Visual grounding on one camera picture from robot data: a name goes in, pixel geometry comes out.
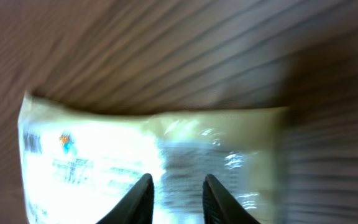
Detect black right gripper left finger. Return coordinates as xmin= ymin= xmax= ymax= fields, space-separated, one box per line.
xmin=97 ymin=174 xmax=154 ymax=224

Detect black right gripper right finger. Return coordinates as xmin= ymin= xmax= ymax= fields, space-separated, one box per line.
xmin=202 ymin=174 xmax=260 ymax=224

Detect yellow snack bag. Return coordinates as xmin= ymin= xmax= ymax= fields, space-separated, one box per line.
xmin=17 ymin=94 xmax=286 ymax=223

